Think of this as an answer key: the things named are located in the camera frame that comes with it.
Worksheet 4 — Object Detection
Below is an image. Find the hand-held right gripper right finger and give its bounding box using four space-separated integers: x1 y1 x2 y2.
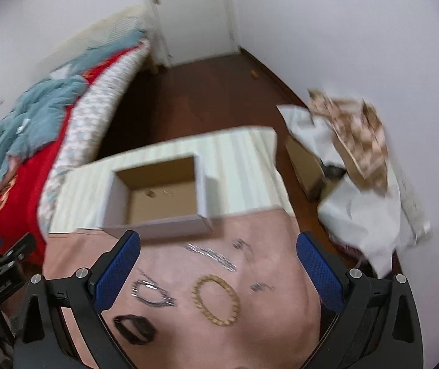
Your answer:
296 232 425 369

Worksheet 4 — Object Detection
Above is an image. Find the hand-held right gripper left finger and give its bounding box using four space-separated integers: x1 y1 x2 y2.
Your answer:
14 231 141 369

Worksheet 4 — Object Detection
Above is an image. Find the white cardboard box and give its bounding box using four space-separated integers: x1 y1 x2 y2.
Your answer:
102 154 214 243

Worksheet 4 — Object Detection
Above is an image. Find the gold chain bracelet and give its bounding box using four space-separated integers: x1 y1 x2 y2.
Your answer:
192 275 241 327

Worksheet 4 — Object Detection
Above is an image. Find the bed with red blanket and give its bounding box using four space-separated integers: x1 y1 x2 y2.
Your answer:
0 44 143 262

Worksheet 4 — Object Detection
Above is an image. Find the pink table cloth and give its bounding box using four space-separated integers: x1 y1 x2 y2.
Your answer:
43 205 323 369

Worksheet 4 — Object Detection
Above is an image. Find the large white plastic bag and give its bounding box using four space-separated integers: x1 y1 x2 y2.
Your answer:
317 161 431 279

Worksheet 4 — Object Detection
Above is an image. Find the blue blanket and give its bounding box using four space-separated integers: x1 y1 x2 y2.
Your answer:
0 29 147 185

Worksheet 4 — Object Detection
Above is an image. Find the brown cardboard box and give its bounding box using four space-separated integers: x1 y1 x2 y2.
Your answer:
284 134 347 200

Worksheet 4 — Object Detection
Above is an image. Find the striped table cloth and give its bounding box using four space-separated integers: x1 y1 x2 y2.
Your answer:
48 126 295 235

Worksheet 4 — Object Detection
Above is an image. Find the brown patterned paper bag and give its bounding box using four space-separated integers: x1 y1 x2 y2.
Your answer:
308 88 391 196

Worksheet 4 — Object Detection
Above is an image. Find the patterned mattress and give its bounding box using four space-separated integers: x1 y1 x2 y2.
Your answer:
37 38 153 239

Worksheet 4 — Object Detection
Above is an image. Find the small white plastic bag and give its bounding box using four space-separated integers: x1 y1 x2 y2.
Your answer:
277 104 343 166

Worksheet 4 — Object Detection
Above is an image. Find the white headboard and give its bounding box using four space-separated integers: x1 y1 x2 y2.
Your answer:
35 6 147 73

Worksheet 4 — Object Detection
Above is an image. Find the white door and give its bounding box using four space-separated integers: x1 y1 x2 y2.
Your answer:
137 0 239 68

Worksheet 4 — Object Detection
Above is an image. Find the silver oval chain bracelet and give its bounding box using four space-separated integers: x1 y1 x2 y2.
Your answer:
132 273 177 308

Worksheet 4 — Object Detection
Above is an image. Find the black hair tie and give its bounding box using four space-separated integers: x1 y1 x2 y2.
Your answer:
112 314 156 344

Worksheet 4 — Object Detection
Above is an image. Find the thin silver pendant necklace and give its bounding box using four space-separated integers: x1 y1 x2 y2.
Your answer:
232 238 276 293

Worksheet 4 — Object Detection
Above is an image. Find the silver bar link bracelet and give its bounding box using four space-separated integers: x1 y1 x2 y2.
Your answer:
184 242 238 273

